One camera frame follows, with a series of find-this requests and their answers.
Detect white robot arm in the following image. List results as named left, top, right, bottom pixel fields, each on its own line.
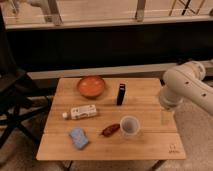
left=158, top=61, right=213, bottom=117

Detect orange bowl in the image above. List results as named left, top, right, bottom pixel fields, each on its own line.
left=77, top=76, right=106, bottom=98

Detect blue sponge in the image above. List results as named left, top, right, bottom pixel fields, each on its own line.
left=69, top=127, right=89, bottom=150

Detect black eraser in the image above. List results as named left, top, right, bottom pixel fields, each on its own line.
left=117, top=84, right=126, bottom=106

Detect clear plastic cup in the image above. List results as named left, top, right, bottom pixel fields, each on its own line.
left=120, top=116, right=141, bottom=137

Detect wooden folding table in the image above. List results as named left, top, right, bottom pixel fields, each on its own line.
left=37, top=78, right=186, bottom=161

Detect metal window railing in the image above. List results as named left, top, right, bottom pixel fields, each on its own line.
left=0, top=0, right=213, bottom=30

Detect black office chair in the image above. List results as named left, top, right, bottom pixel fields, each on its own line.
left=0, top=8, right=51, bottom=149

